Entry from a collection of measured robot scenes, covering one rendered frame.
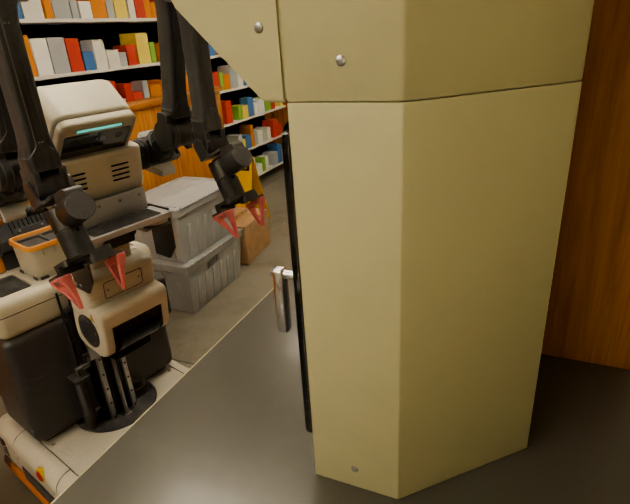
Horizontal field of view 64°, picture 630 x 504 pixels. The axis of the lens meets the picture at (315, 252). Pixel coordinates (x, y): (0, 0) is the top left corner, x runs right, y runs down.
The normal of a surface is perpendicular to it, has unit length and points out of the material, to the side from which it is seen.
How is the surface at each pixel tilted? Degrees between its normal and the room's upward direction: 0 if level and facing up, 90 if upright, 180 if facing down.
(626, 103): 90
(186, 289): 96
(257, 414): 0
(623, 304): 90
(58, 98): 42
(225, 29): 90
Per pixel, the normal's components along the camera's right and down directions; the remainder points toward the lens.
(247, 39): -0.40, 0.40
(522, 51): 0.37, 0.36
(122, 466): -0.06, -0.91
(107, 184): 0.79, 0.33
